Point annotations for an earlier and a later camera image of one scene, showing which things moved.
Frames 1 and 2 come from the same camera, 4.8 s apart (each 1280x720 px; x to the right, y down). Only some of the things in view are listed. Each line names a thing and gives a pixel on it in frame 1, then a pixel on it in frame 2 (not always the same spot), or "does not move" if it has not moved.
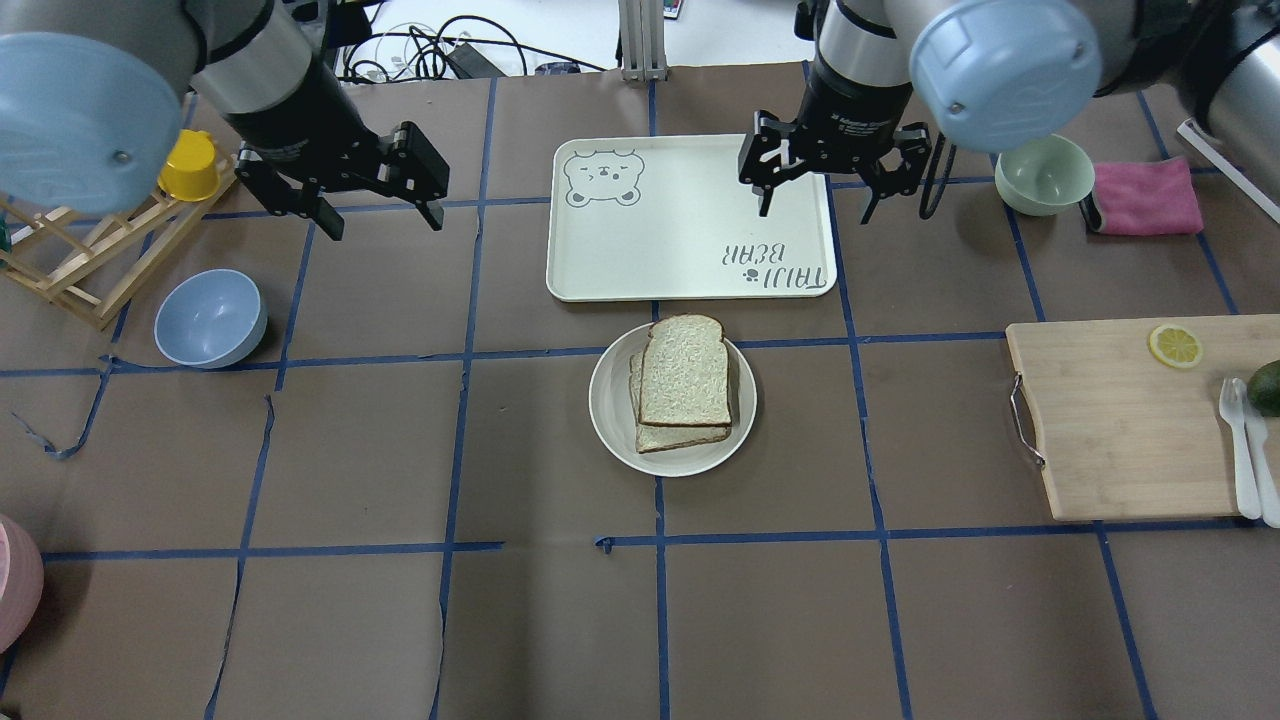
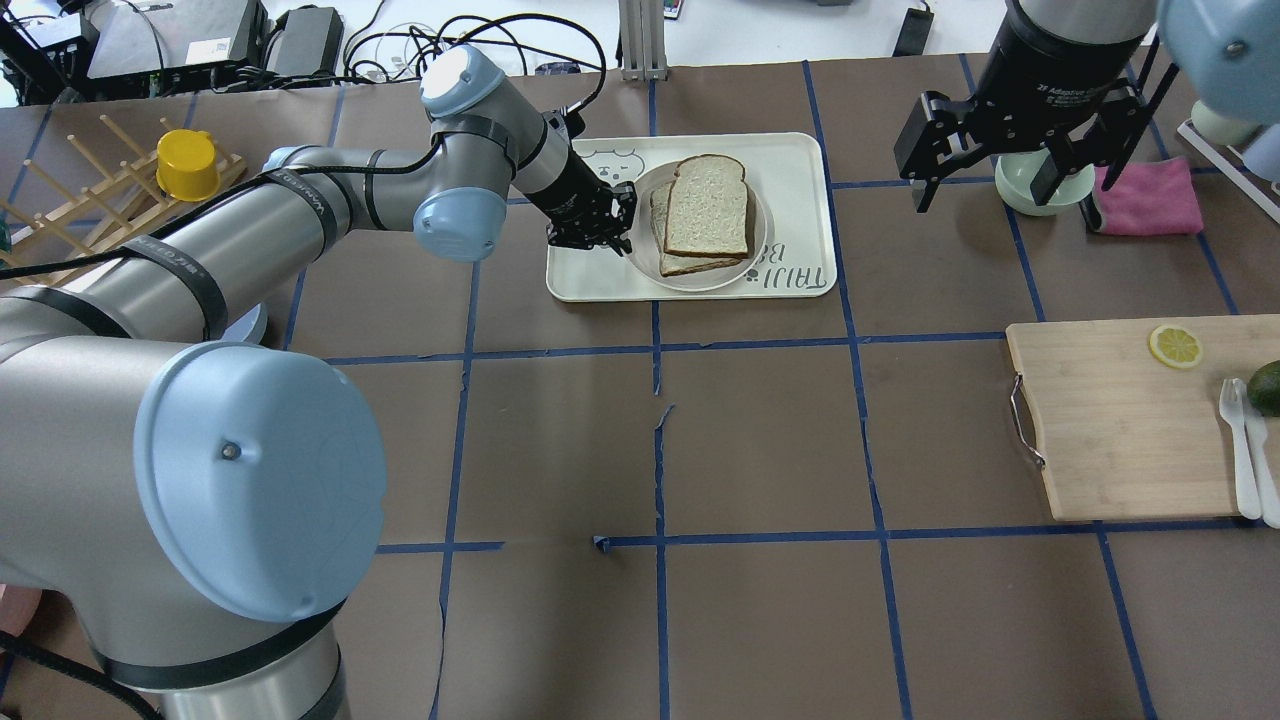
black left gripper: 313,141 -> 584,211
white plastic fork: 1231,411 does not move
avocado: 1264,388 does not move
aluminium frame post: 643,40 does not move
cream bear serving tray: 664,217 does not move
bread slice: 685,372 -> 708,208
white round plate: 612,411 -> 700,279
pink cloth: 1146,198 does not move
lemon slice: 1176,346 does not move
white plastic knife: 1256,440 does not move
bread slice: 652,437 -> 673,264
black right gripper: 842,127 -> 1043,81
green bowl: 1045,176 does not move
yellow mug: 190,172 does not move
